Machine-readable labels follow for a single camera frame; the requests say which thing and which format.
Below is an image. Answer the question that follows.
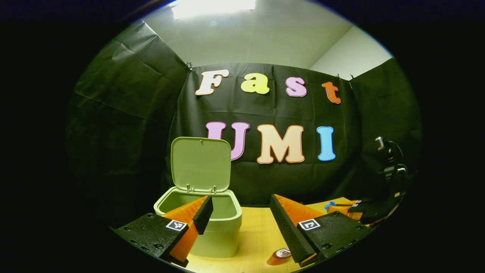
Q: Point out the green desktop garbage bin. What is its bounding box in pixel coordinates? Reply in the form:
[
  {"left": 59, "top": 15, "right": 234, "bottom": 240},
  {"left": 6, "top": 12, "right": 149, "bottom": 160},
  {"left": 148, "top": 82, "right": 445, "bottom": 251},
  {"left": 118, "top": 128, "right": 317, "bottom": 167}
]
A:
[{"left": 153, "top": 136, "right": 243, "bottom": 259}]

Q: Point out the black backdrop cloth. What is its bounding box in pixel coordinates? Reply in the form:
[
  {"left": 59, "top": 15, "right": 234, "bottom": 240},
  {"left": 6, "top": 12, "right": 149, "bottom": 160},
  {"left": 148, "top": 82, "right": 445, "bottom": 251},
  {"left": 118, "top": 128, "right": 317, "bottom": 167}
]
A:
[{"left": 65, "top": 19, "right": 422, "bottom": 228}]

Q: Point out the wooden desktop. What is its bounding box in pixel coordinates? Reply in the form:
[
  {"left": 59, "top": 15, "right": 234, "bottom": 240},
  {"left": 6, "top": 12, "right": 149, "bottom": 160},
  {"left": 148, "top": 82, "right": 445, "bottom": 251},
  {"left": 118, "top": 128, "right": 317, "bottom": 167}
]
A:
[{"left": 186, "top": 196, "right": 374, "bottom": 273}]

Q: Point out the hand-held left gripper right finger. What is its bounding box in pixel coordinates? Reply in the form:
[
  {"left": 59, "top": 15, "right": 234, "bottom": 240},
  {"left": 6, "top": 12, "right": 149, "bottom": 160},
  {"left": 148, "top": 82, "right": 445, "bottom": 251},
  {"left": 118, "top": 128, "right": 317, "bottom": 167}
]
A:
[{"left": 270, "top": 194, "right": 375, "bottom": 268}]

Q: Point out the red pop can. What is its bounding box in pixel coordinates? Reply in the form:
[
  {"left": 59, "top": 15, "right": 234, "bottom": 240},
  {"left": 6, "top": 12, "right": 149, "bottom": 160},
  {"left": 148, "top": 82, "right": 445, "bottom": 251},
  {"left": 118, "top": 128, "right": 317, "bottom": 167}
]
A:
[{"left": 266, "top": 248, "right": 292, "bottom": 266}]

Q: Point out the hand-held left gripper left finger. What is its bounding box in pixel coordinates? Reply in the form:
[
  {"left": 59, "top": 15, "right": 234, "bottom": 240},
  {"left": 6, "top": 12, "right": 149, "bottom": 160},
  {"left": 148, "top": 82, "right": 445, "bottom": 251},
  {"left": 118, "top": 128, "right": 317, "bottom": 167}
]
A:
[{"left": 110, "top": 195, "right": 214, "bottom": 267}]

